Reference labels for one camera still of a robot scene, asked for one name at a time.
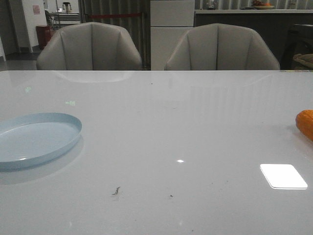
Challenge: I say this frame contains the orange corn cob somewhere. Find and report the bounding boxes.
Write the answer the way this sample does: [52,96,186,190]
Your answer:
[295,110,313,141]

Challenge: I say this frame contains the grey upholstered chair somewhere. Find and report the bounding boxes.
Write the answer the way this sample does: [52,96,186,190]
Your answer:
[164,23,280,71]
[36,22,142,71]

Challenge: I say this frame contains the fruit bowl on counter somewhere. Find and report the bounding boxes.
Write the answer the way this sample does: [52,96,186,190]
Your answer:
[251,0,274,10]

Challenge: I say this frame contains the right grey upholstered chair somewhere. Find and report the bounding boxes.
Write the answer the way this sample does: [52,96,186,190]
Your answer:
[164,23,280,71]

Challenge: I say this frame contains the light blue round plate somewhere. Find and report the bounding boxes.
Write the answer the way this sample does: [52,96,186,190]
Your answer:
[0,113,83,171]

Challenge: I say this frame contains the left grey upholstered chair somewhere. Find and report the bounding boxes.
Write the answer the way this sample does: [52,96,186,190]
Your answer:
[36,22,142,71]

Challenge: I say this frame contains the background metal table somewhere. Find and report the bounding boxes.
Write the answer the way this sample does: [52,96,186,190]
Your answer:
[50,12,81,30]

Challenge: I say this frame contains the pink wall sign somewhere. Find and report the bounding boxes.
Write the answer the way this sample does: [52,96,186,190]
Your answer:
[32,5,40,15]

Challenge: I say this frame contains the white cabinet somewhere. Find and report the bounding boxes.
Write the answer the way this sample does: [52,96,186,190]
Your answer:
[150,0,195,71]

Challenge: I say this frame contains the red bin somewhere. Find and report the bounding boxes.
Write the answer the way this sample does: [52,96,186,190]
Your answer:
[36,25,53,49]

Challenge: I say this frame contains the red barrier belt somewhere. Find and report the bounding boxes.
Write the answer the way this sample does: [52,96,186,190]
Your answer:
[88,12,142,19]

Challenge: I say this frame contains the dark chair at right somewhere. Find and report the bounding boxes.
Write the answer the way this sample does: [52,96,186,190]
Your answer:
[280,24,313,70]

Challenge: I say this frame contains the dark counter with white top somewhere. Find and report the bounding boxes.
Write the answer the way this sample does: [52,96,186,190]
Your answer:
[194,9,313,62]

